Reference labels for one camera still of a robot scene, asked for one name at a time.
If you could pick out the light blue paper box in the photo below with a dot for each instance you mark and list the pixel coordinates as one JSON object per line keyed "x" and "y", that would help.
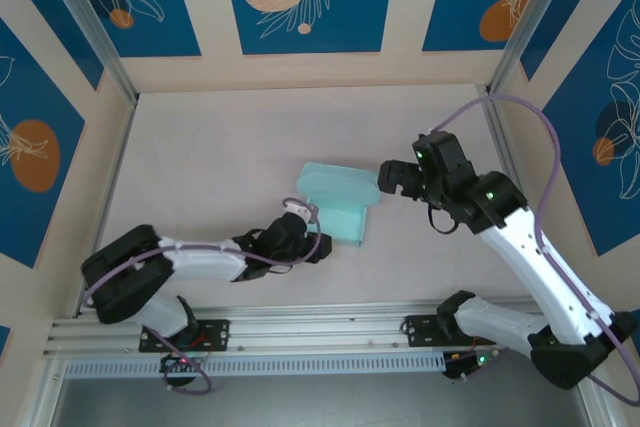
{"x": 340, "y": 187}

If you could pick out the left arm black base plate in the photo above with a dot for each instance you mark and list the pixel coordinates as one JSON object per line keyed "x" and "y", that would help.
{"x": 217, "y": 334}

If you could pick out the aluminium frame post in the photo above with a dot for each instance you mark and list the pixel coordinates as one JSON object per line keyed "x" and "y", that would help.
{"x": 85, "y": 22}
{"x": 530, "y": 12}

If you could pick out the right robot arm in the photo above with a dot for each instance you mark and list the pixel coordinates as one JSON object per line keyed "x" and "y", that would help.
{"x": 540, "y": 272}

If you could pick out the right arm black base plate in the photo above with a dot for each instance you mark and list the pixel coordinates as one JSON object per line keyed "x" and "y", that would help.
{"x": 417, "y": 329}

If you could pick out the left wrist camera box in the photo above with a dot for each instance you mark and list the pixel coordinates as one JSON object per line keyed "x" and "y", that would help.
{"x": 300, "y": 208}

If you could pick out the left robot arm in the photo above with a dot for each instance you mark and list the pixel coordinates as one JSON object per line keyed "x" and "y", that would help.
{"x": 200, "y": 262}

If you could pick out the aluminium mounting rail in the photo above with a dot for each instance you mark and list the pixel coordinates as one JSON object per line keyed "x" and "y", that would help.
{"x": 310, "y": 329}

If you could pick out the aluminium table side rail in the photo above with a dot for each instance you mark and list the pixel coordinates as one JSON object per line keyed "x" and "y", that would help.
{"x": 121, "y": 152}

